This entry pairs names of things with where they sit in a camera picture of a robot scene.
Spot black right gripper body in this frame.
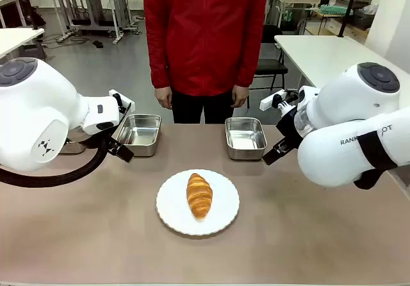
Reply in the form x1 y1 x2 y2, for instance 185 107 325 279
275 101 309 147

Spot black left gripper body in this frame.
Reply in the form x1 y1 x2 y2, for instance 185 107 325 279
107 102 133 155

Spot golden croissant bread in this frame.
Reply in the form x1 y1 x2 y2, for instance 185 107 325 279
186 172 214 220

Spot stainless steel rectangular container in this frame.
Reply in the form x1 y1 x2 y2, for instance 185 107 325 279
224 117 268 161
59 140 86 155
115 114 163 157

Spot person's left hand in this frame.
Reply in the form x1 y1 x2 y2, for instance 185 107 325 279
231 85 250 108

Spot person's right hand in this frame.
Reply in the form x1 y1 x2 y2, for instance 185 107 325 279
154 86 174 110

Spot black folding chair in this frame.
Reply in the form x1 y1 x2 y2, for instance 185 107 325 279
248 24 289 109

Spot white scalloped plate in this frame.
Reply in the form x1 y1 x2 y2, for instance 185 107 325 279
156 169 240 237

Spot large white table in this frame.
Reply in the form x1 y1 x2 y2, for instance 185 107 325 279
274 35 381 90

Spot person's black trousers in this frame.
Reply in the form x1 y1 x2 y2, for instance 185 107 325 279
171 88 234 125

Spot person's red jacket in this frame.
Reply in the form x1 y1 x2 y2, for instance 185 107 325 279
143 0 268 97

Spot green plastic basket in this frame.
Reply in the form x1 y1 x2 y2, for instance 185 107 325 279
320 4 349 17

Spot black plastic crate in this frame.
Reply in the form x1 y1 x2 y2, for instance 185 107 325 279
352 5 379 30

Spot black vertical stand pole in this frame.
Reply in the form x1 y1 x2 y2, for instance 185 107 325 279
338 0 361 38

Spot small white side table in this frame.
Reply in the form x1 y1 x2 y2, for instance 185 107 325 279
0 28 45 59

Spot black curved stand pole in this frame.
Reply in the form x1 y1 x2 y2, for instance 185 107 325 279
17 0 41 32

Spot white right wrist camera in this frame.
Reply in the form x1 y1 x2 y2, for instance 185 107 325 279
259 90 286 112

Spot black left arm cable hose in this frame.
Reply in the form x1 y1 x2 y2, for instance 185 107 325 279
0 135 111 189

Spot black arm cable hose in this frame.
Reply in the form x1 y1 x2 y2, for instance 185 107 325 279
0 135 111 189
354 167 390 190

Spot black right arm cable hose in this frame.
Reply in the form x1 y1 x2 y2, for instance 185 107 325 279
354 167 390 190

